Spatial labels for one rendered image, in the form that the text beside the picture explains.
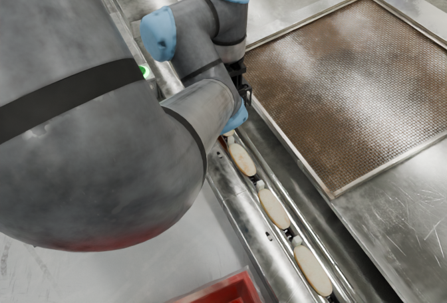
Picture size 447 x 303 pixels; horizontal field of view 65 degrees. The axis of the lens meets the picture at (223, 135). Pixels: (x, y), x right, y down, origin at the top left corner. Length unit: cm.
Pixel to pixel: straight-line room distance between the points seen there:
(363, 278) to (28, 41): 70
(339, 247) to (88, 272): 49
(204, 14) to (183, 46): 6
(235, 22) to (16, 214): 50
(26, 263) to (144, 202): 64
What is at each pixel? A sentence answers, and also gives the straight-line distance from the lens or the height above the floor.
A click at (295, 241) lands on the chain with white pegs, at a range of 71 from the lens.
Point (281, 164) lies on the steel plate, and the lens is 86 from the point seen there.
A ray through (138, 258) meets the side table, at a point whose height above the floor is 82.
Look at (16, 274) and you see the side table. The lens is 83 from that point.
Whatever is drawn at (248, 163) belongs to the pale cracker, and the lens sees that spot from 80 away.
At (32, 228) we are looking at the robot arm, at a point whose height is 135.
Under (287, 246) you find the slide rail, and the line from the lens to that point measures 72.
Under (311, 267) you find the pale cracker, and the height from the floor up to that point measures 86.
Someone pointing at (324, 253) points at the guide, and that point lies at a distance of 72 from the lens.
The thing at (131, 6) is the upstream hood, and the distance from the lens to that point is 123.
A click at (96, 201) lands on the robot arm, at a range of 18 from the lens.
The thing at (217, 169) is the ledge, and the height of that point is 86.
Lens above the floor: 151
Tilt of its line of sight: 50 degrees down
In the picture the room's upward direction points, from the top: straight up
